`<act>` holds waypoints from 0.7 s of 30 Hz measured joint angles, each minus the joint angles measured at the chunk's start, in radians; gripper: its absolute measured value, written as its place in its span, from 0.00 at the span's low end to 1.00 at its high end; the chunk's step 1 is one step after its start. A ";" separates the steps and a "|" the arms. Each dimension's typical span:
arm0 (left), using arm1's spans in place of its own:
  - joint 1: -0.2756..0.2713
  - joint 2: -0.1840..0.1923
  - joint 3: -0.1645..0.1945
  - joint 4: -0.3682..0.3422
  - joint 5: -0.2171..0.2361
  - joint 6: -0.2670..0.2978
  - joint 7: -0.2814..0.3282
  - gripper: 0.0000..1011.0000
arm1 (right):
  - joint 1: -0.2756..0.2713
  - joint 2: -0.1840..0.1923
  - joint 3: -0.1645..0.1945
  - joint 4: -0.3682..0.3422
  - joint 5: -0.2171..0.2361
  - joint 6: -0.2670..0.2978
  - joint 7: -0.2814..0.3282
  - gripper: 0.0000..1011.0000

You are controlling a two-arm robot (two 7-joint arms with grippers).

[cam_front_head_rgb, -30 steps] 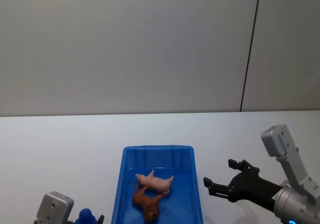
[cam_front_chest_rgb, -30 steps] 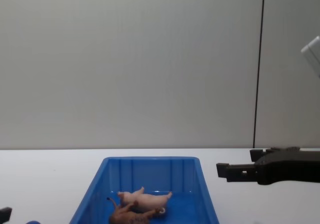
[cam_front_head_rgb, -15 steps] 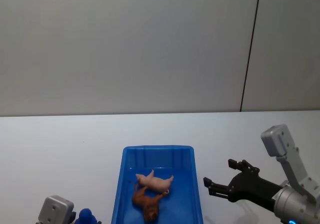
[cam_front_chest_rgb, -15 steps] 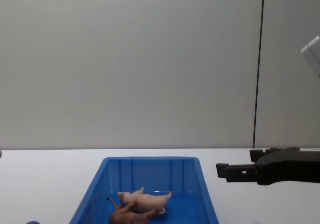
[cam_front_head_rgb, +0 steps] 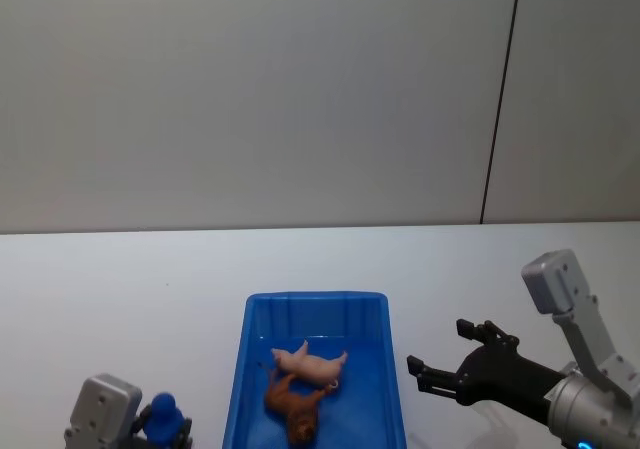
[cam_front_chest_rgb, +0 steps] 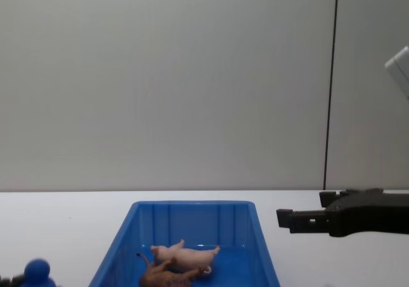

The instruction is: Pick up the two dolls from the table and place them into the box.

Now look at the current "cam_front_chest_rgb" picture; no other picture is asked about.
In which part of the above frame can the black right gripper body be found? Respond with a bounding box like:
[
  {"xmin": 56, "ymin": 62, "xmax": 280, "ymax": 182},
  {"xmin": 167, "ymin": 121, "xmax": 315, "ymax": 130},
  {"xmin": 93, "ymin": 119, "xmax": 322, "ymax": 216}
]
[{"xmin": 325, "ymin": 188, "xmax": 409, "ymax": 238}]

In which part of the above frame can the blue rounded plastic toy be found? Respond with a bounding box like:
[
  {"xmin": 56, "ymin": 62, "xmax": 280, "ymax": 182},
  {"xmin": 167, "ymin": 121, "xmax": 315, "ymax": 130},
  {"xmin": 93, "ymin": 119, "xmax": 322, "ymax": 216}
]
[{"xmin": 24, "ymin": 258, "xmax": 58, "ymax": 287}]

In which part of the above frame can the blue plastic bin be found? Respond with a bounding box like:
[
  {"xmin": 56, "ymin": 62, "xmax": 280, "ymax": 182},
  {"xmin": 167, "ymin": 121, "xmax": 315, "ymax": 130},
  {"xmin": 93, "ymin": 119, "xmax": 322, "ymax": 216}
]
[{"xmin": 88, "ymin": 200, "xmax": 282, "ymax": 287}]

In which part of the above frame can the pink toy pig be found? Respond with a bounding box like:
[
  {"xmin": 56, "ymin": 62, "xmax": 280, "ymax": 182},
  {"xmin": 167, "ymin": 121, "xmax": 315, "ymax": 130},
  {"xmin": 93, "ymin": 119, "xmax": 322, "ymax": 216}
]
[{"xmin": 150, "ymin": 238, "xmax": 221, "ymax": 274}]

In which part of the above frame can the brown toy animal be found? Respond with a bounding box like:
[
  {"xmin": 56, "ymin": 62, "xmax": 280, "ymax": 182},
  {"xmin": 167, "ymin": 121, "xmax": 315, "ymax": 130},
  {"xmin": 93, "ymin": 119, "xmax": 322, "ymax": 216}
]
[{"xmin": 135, "ymin": 252, "xmax": 209, "ymax": 287}]

